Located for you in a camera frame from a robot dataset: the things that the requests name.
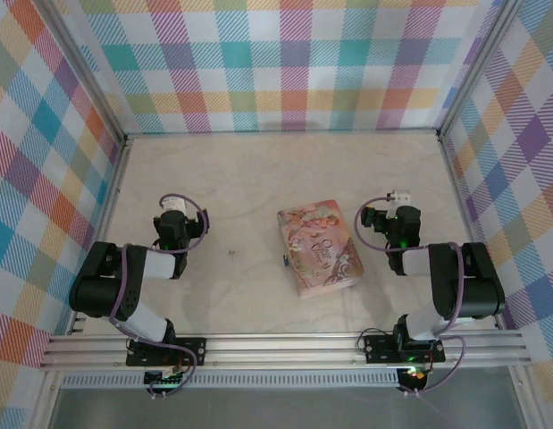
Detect pink illustrated book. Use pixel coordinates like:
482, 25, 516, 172
276, 198, 365, 300

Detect left controller board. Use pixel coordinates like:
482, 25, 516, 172
143, 368, 189, 387

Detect controller board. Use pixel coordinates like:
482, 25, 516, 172
398, 366, 432, 388
143, 368, 189, 387

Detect right controller board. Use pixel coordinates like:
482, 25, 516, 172
398, 366, 432, 388

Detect grey metal sheet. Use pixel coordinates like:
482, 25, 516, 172
46, 386, 530, 429

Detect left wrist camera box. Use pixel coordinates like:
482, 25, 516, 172
161, 198, 189, 215

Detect aluminium side floor rail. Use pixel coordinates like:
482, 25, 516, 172
438, 132, 505, 331
66, 137, 133, 337

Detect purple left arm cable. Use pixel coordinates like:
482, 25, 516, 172
108, 192, 211, 398

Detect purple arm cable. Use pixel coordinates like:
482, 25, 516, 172
108, 192, 211, 398
354, 199, 467, 395

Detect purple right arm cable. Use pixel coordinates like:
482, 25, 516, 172
354, 199, 467, 395

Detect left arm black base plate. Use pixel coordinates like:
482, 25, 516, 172
126, 337, 207, 368

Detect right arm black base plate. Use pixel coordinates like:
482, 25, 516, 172
363, 333, 447, 365

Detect aluminium back floor rail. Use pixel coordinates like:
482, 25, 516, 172
122, 126, 443, 140

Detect aluminium mounting rail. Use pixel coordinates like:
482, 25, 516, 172
38, 330, 534, 371

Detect aluminium frame post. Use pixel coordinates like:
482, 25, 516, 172
436, 0, 525, 142
32, 0, 130, 144

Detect slotted grey cable duct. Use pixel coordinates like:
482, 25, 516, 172
61, 373, 400, 391

